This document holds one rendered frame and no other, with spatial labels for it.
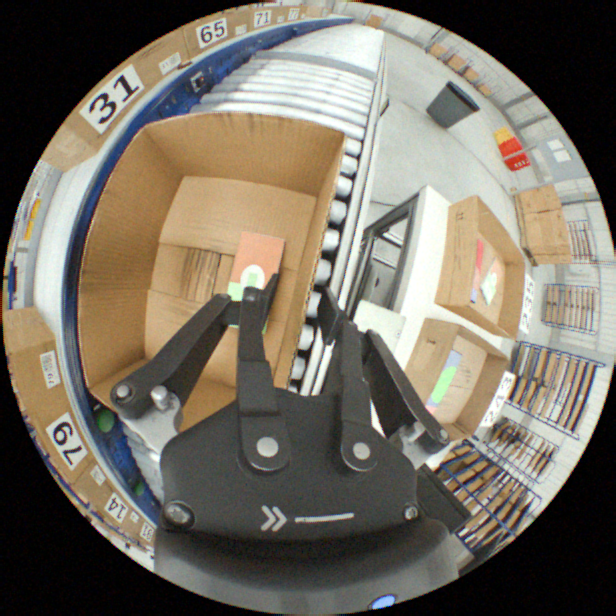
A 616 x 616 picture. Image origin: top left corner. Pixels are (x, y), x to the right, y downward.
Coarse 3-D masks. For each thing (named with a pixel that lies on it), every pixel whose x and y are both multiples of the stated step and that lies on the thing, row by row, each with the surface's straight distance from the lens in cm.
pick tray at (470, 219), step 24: (456, 216) 53; (480, 216) 60; (456, 240) 49; (480, 240) 67; (504, 240) 70; (456, 264) 46; (504, 264) 84; (456, 288) 43; (504, 288) 81; (456, 312) 50; (480, 312) 64; (504, 312) 78; (504, 336) 71
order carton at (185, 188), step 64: (192, 128) 31; (256, 128) 27; (320, 128) 24; (128, 192) 34; (192, 192) 41; (256, 192) 36; (320, 192) 32; (128, 256) 36; (192, 256) 36; (320, 256) 15; (128, 320) 38
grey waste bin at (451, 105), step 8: (448, 88) 289; (456, 88) 327; (440, 96) 296; (448, 96) 288; (456, 96) 283; (464, 96) 330; (432, 104) 304; (440, 104) 293; (448, 104) 288; (456, 104) 285; (464, 104) 284; (472, 104) 285; (432, 112) 301; (440, 112) 295; (448, 112) 292; (456, 112) 290; (464, 112) 292; (472, 112) 296; (440, 120) 299; (448, 120) 298; (456, 120) 301; (448, 128) 316
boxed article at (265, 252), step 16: (240, 240) 31; (256, 240) 31; (272, 240) 30; (240, 256) 31; (256, 256) 30; (272, 256) 30; (240, 272) 30; (256, 272) 30; (272, 272) 29; (240, 288) 30
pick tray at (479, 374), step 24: (432, 336) 41; (456, 336) 38; (480, 336) 47; (408, 360) 44; (432, 360) 40; (480, 360) 72; (504, 360) 73; (432, 384) 39; (456, 384) 63; (480, 384) 75; (456, 408) 72; (480, 408) 74; (456, 432) 70
